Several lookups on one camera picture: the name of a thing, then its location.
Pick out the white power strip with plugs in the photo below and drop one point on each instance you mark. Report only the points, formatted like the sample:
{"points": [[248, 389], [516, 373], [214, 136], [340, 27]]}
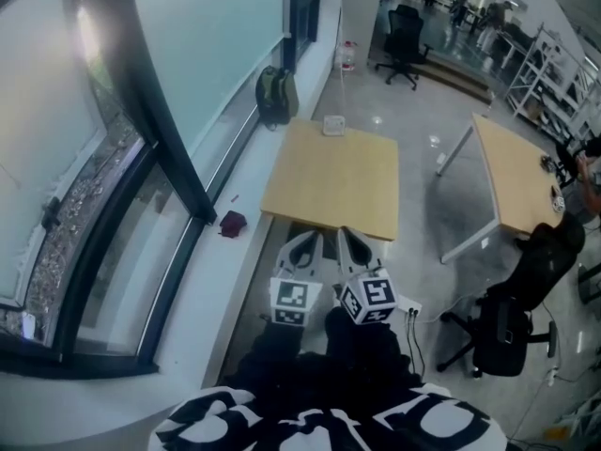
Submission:
{"points": [[409, 304]]}

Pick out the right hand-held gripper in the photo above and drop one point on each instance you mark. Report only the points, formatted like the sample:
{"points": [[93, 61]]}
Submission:
{"points": [[371, 294]]}

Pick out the wooden table white legs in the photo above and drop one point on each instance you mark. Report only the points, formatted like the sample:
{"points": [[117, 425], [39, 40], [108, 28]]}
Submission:
{"points": [[521, 172]]}

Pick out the wooden floor step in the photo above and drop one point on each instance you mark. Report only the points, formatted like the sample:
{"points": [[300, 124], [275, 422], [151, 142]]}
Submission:
{"points": [[457, 78]]}

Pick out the black backpack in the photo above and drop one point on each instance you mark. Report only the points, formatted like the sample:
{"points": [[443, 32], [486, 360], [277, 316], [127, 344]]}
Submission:
{"points": [[500, 341]]}

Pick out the person's black white shirt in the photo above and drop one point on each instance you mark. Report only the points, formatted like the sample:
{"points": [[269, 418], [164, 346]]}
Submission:
{"points": [[328, 425]]}

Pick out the green backpack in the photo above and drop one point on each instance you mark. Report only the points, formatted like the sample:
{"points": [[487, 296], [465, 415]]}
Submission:
{"points": [[277, 94]]}

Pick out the black office chair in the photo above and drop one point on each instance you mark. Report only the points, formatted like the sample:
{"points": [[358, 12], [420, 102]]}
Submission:
{"points": [[404, 35], [549, 261]]}

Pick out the person's right forearm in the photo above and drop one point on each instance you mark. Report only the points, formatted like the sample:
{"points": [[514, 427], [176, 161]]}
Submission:
{"points": [[361, 346]]}

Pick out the dark red cloth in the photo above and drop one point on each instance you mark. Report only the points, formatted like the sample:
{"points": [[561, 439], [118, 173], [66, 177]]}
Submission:
{"points": [[233, 224]]}

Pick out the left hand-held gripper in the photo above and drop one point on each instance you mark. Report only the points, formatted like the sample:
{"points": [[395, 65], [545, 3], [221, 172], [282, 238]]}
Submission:
{"points": [[291, 299]]}

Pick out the clear water jug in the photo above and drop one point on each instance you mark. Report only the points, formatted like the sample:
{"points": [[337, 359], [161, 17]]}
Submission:
{"points": [[346, 55]]}

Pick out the white round item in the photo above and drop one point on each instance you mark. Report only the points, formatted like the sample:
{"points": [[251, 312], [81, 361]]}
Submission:
{"points": [[559, 203]]}

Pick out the black window frame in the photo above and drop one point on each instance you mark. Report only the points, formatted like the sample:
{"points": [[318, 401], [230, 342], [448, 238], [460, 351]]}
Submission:
{"points": [[164, 111]]}

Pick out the person's left forearm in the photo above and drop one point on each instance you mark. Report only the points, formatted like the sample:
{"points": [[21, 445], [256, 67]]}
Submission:
{"points": [[274, 350]]}

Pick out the white shelf rack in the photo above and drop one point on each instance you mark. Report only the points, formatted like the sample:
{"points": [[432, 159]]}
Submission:
{"points": [[554, 82]]}

